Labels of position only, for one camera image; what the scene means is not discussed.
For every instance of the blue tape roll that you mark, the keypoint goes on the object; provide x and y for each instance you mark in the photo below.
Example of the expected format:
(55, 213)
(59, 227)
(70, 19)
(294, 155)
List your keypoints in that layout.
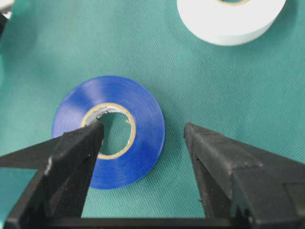
(114, 94)

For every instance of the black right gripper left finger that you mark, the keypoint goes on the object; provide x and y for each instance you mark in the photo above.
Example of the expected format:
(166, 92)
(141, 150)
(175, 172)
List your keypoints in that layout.
(48, 180)

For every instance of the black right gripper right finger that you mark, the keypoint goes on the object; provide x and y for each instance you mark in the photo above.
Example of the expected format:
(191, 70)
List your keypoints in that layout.
(257, 188)

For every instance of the white tape roll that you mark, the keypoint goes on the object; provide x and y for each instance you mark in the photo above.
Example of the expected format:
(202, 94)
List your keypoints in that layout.
(228, 23)

